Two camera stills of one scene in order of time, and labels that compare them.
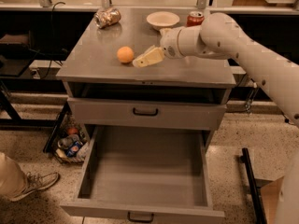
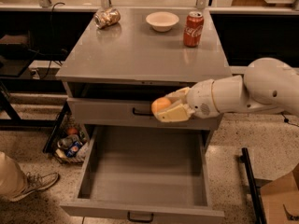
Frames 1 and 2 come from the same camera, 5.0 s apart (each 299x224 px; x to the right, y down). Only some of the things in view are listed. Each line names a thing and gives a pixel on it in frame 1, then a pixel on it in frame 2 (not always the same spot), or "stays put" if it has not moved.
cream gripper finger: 163,32 -> 177,96
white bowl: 163,20 stays put
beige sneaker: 35,182 stays put
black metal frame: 258,205 stays put
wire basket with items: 72,143 stays put
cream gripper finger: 152,55 -> 178,113
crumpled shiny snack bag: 106,17 stays put
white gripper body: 169,43 -> 201,99
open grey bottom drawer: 145,175 stays put
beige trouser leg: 12,178 stays put
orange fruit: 125,54 -> 160,104
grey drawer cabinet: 106,91 stays put
